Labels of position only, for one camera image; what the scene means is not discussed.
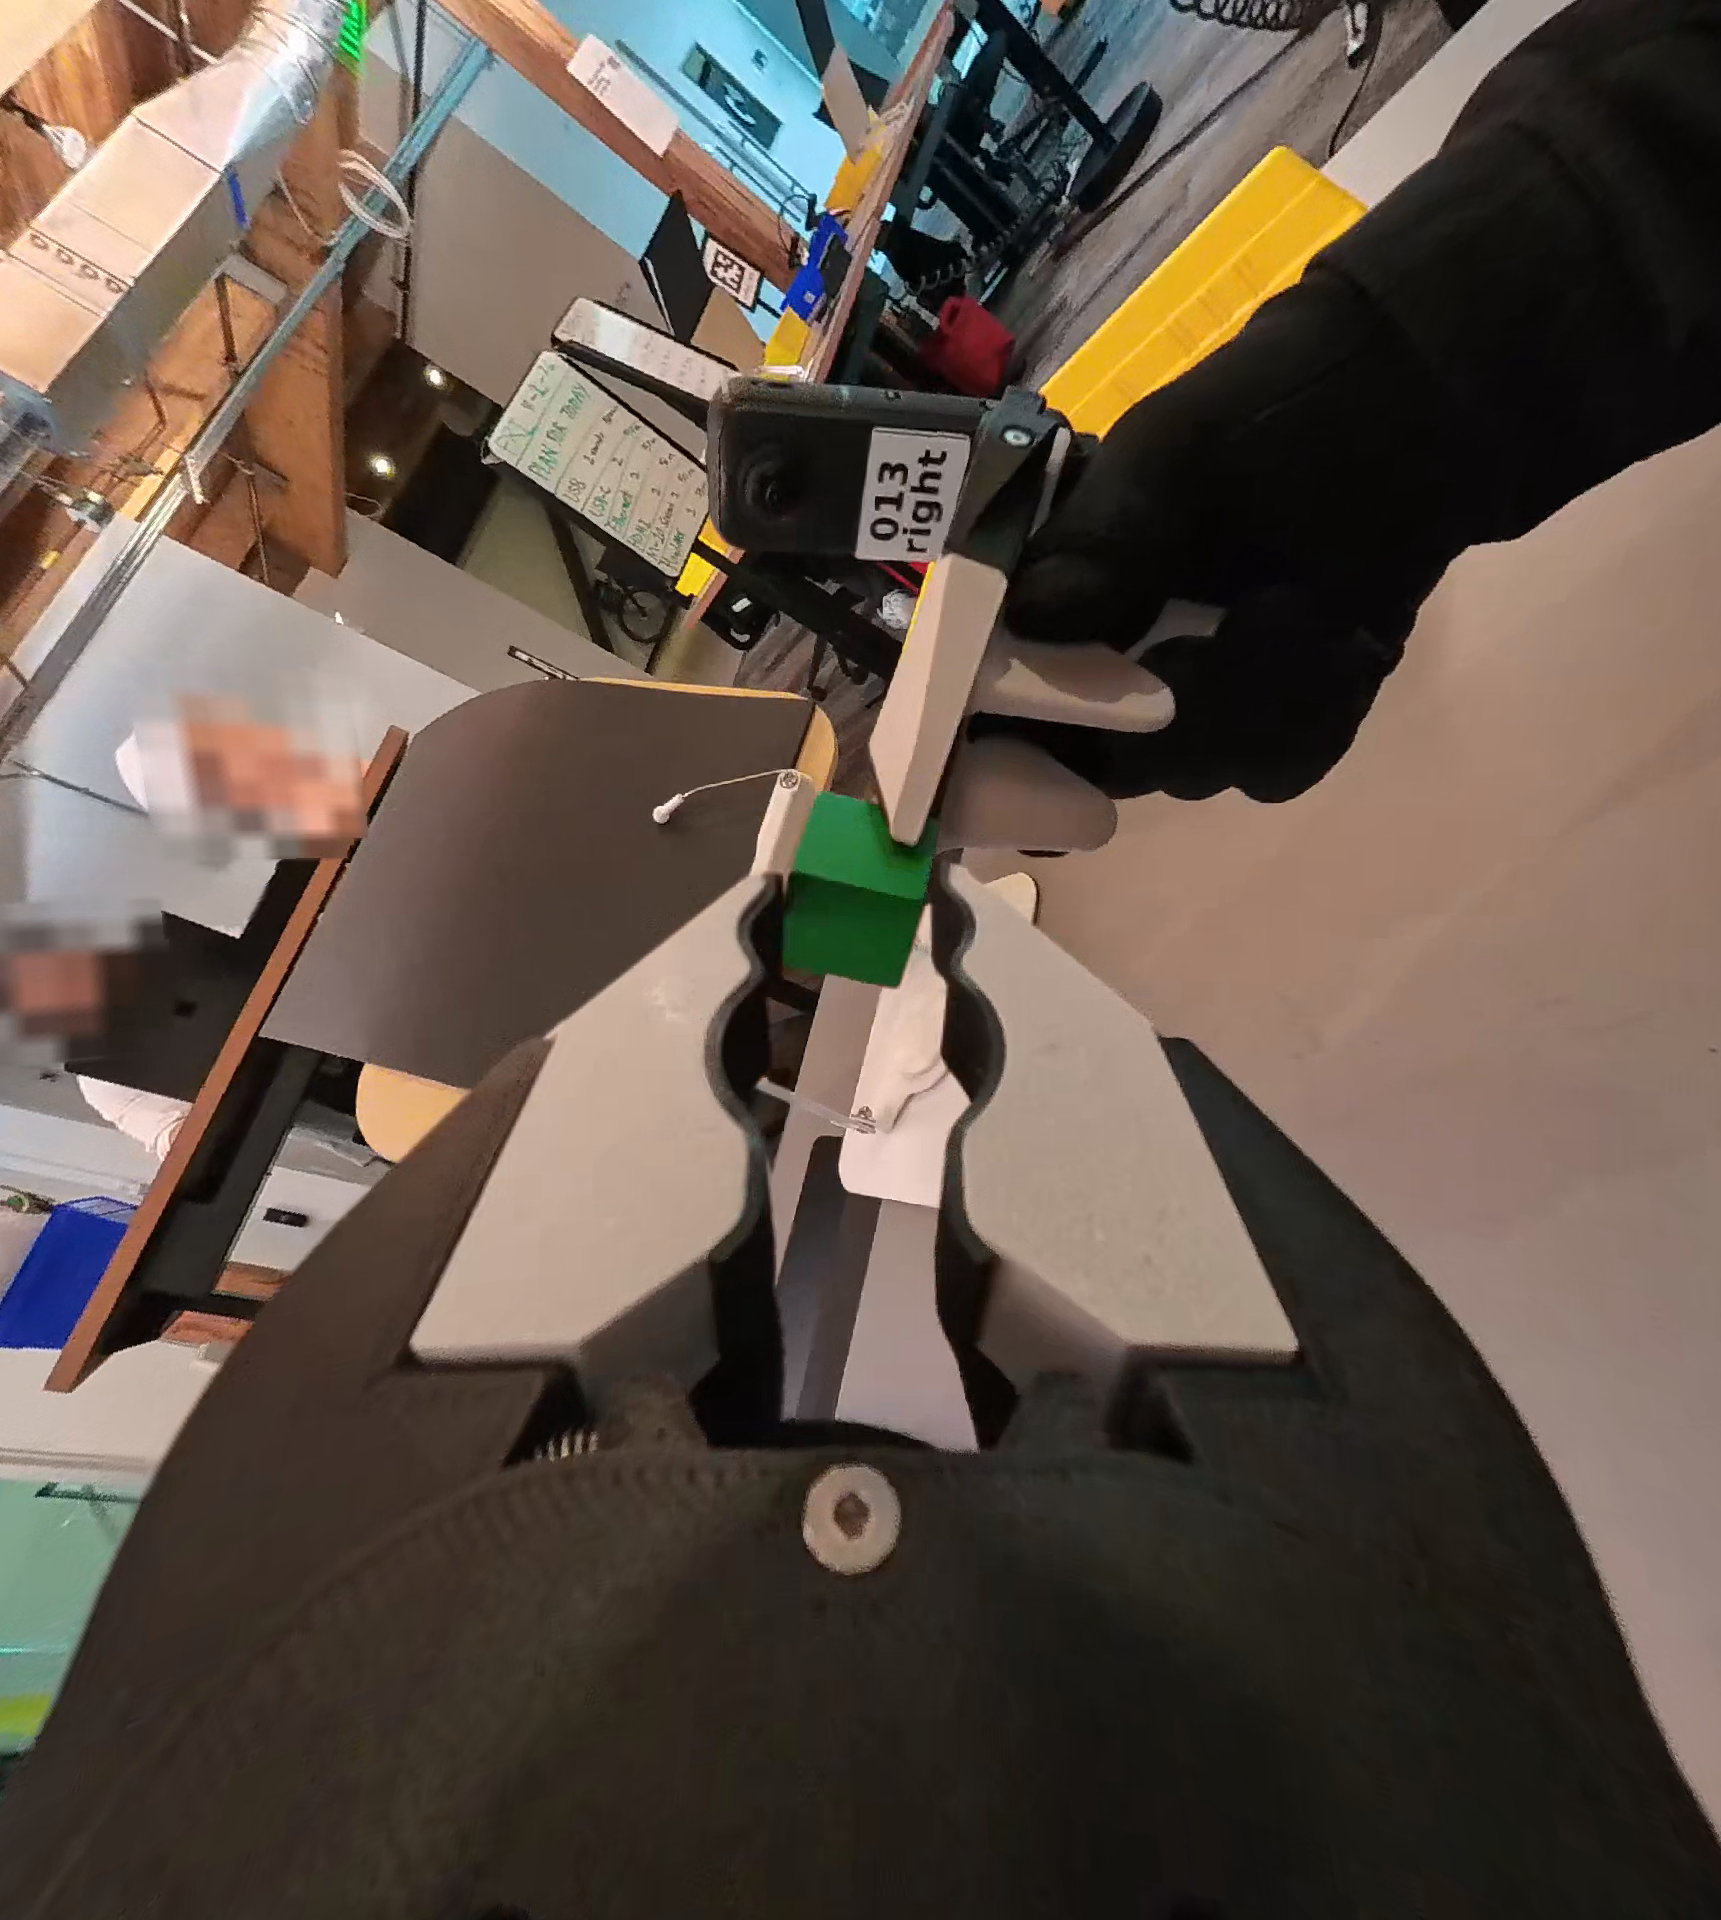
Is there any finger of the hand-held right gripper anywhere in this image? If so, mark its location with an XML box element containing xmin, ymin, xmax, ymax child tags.
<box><xmin>866</xmin><ymin>552</ymin><xmax>1017</xmax><ymax>845</ymax></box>

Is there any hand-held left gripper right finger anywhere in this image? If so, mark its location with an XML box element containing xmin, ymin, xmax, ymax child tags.
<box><xmin>935</xmin><ymin>870</ymin><xmax>1307</xmax><ymax>1370</ymax></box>

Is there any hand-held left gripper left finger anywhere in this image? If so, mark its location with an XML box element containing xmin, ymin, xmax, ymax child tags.
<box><xmin>407</xmin><ymin>875</ymin><xmax>787</xmax><ymax>1367</ymax></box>

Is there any green wooden block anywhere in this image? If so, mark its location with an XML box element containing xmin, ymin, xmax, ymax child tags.
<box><xmin>783</xmin><ymin>791</ymin><xmax>940</xmax><ymax>987</ymax></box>

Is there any person's right forearm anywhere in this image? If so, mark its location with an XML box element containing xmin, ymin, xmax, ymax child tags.
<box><xmin>1294</xmin><ymin>0</ymin><xmax>1721</xmax><ymax>632</ymax></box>

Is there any person's right hand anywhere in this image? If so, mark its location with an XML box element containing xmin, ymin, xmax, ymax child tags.
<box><xmin>1010</xmin><ymin>262</ymin><xmax>1425</xmax><ymax>808</ymax></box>

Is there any blank whiteboard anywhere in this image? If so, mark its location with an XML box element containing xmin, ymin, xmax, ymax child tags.
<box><xmin>556</xmin><ymin>295</ymin><xmax>735</xmax><ymax>407</ymax></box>

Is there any small blue bin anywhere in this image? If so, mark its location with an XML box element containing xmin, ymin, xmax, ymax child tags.
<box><xmin>0</xmin><ymin>1194</ymin><xmax>143</xmax><ymax>1352</ymax></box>
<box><xmin>785</xmin><ymin>215</ymin><xmax>854</xmax><ymax>324</ymax></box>

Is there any whiteboard with green writing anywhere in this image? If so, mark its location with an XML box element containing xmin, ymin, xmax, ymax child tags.
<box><xmin>484</xmin><ymin>351</ymin><xmax>713</xmax><ymax>579</ymax></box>

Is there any red plastic canister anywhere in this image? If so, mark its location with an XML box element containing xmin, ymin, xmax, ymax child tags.
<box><xmin>935</xmin><ymin>292</ymin><xmax>1013</xmax><ymax>391</ymax></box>

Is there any black angled panel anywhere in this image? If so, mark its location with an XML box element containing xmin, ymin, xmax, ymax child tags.
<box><xmin>642</xmin><ymin>194</ymin><xmax>718</xmax><ymax>340</ymax></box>

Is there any wooden edge desk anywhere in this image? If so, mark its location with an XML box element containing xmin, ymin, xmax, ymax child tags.
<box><xmin>50</xmin><ymin>726</ymin><xmax>413</xmax><ymax>1389</ymax></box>

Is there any white paper sign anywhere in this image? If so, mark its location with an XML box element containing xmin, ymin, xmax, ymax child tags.
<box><xmin>565</xmin><ymin>31</ymin><xmax>682</xmax><ymax>151</ymax></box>

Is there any black box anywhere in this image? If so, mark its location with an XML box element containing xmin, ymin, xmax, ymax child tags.
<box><xmin>64</xmin><ymin>883</ymin><xmax>292</xmax><ymax>1097</ymax></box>

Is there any black round-base floor stand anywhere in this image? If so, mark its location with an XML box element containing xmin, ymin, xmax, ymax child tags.
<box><xmin>1055</xmin><ymin>82</ymin><xmax>1162</xmax><ymax>211</ymax></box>

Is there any white panel bracket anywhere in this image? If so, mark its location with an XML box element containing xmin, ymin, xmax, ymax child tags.
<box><xmin>754</xmin><ymin>771</ymin><xmax>816</xmax><ymax>879</ymax></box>

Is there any silver rectangular air duct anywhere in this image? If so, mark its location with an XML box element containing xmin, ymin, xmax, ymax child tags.
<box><xmin>0</xmin><ymin>59</ymin><xmax>263</xmax><ymax>451</ymax></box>

